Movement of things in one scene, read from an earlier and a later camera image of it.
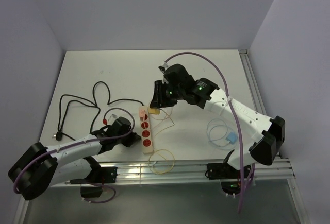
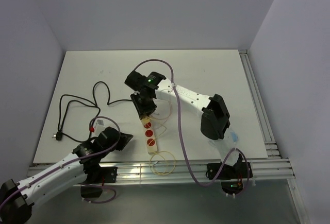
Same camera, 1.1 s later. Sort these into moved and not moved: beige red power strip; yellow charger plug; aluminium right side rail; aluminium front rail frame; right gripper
Moved: yellow charger plug; right gripper; beige red power strip
Not moved: aluminium front rail frame; aluminium right side rail
